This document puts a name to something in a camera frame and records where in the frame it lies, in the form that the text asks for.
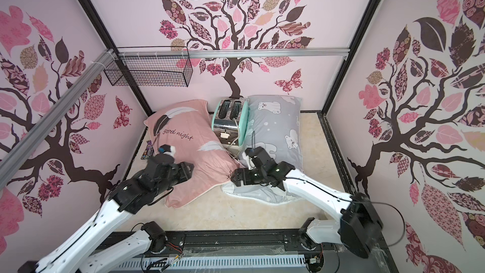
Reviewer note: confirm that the white slotted cable duct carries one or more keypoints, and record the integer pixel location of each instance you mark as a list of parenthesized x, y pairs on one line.
[(203, 264)]

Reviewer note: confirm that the left aluminium rail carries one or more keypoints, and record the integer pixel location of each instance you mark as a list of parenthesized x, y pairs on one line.
[(13, 161)]

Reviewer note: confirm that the black wire basket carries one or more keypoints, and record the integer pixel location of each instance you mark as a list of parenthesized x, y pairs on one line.
[(150, 70)]

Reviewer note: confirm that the back aluminium rail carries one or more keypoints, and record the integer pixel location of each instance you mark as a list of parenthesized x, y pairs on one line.
[(247, 53)]

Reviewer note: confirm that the grey polar bear pillow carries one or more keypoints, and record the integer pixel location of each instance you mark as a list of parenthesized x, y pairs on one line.
[(273, 124)]

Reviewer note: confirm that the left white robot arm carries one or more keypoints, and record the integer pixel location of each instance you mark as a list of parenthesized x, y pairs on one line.
[(78, 252)]

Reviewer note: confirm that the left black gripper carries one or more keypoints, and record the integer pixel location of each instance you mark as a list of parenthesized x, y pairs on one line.
[(187, 170)]

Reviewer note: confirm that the purple candy bar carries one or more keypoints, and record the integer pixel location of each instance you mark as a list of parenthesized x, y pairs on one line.
[(149, 150)]

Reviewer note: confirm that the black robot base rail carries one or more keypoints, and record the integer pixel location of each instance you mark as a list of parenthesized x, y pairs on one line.
[(325, 257)]

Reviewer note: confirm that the pink good night pillow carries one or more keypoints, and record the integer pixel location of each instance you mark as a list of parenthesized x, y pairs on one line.
[(186, 127)]

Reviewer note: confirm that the aluminium rail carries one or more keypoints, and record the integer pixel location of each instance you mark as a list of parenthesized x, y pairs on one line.
[(13, 161), (247, 53)]

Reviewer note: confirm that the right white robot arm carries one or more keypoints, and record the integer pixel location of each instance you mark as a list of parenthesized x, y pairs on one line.
[(354, 223)]

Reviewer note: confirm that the mint and steel toaster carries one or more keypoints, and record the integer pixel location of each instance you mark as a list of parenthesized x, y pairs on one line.
[(229, 121)]

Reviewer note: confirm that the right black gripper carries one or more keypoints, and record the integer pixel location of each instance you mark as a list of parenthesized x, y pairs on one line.
[(240, 176)]

